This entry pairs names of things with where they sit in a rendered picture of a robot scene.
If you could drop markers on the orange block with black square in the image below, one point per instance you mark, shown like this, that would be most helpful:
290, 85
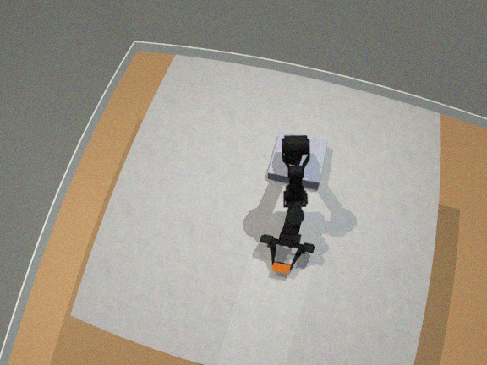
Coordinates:
281, 267

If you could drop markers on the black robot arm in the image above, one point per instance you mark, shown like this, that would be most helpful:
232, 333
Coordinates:
294, 147

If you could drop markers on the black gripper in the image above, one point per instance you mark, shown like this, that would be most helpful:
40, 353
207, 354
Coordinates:
268, 239

